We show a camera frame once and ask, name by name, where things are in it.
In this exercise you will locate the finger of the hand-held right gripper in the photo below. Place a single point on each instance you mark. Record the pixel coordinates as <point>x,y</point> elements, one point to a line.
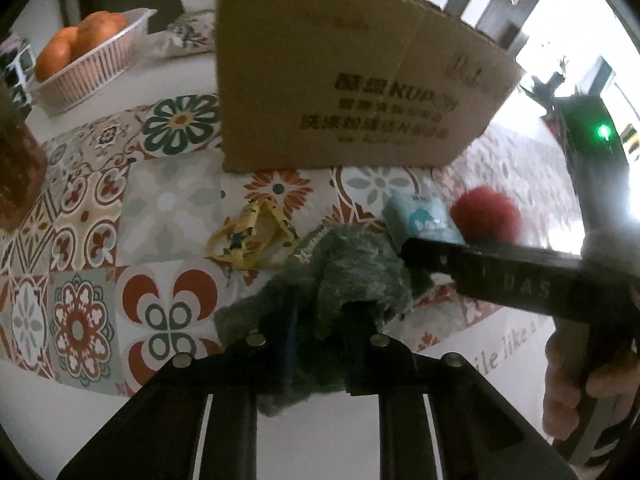
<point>432,257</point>

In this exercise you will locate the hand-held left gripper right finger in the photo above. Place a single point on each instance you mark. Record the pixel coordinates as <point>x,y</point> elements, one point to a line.
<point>360,360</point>

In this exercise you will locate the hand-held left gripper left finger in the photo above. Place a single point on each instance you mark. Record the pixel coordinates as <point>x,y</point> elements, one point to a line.
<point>235,365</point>

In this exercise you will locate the light blue tissue packet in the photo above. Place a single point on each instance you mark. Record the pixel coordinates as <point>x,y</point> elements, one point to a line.
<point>420,215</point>

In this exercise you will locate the red plush ball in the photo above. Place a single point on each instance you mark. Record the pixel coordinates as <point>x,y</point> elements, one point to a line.
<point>485,210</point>

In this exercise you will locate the grey-green plush toy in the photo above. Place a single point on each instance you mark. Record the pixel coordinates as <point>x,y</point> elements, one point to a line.
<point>325,280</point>

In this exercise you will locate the cardboard box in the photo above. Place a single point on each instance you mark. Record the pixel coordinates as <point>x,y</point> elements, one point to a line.
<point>325,60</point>

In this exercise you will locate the person's right hand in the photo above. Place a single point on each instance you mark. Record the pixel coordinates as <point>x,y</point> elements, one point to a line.
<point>560,385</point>

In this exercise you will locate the printed patterned tablecloth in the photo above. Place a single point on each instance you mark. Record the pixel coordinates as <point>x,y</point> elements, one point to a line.
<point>170,200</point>

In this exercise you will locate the glass vase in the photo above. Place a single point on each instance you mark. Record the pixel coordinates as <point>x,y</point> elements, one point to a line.
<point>20,170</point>

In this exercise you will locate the white plastic fruit basket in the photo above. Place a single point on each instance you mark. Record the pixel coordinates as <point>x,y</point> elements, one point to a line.
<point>90,80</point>

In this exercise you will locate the fabric-covered tissue box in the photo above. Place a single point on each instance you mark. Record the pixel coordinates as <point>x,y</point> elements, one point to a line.
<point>190,30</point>

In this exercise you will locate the orange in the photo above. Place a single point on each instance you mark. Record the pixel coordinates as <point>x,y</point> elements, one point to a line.
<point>95,35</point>
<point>120,21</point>
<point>67,35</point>
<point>52,57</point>

